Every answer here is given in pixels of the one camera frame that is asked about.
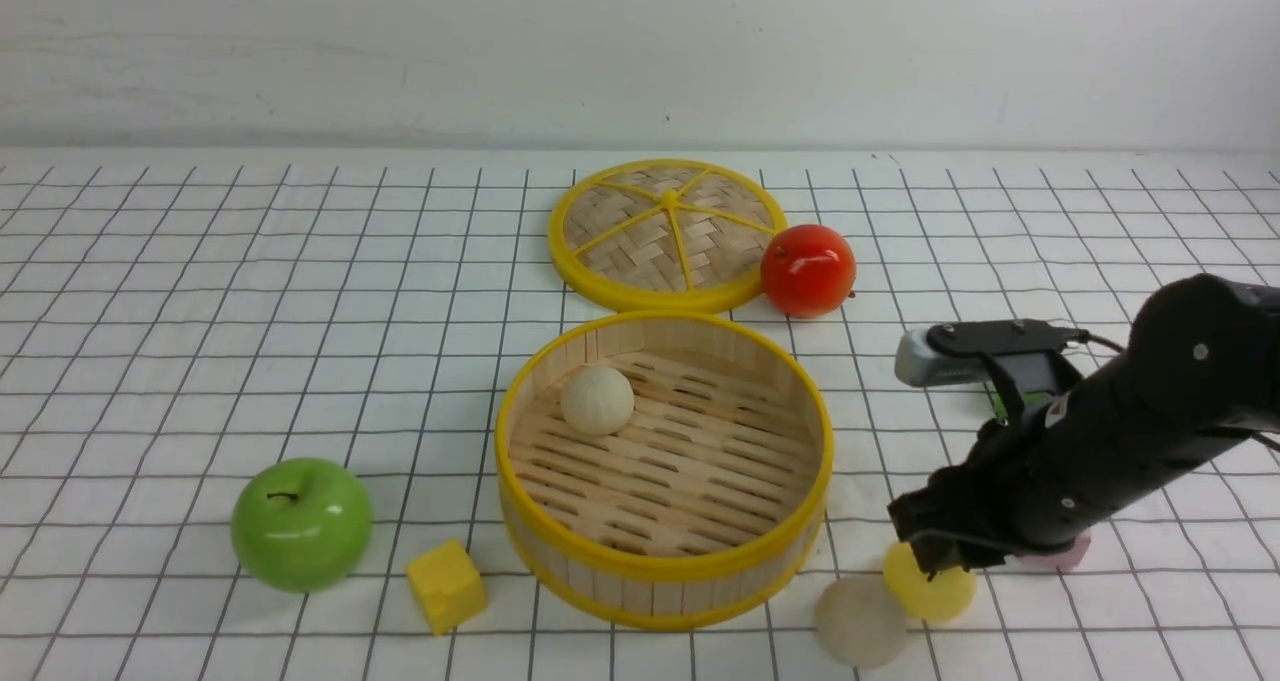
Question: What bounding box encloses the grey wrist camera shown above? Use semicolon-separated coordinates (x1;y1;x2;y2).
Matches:
893;317;1083;394

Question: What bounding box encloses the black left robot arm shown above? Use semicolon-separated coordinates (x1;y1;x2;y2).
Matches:
888;274;1279;573

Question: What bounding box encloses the yellow foam cube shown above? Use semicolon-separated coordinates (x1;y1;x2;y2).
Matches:
404;539;488;636

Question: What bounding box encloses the red pomegranate fruit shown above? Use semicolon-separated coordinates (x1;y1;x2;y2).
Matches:
760;224;858;317

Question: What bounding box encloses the yellow bun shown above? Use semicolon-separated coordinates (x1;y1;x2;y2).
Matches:
881;543;978;625

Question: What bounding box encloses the green apple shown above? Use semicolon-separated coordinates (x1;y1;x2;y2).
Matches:
230;457;374;593

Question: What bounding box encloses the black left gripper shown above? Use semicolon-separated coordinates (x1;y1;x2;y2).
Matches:
888;390;1231;580

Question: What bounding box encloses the bamboo steamer tray yellow rim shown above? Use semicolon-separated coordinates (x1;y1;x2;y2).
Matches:
494;311;835;632

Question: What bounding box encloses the pink foam cube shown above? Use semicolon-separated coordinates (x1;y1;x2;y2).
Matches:
1018;533;1092;572

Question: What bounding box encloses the cream white bun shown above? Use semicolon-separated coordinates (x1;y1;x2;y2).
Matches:
814;576;909;669

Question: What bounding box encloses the green foam cube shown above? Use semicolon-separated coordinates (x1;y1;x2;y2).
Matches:
989;390;1052;421

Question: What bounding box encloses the woven bamboo steamer lid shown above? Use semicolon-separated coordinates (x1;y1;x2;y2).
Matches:
547;160;788;315

